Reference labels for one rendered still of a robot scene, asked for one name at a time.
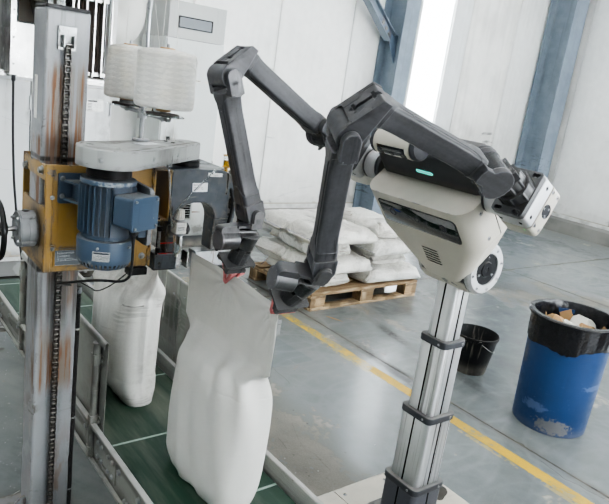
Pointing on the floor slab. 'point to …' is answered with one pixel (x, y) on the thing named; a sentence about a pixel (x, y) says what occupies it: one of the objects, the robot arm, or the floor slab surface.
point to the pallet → (362, 293)
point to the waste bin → (562, 367)
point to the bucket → (476, 349)
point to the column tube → (35, 459)
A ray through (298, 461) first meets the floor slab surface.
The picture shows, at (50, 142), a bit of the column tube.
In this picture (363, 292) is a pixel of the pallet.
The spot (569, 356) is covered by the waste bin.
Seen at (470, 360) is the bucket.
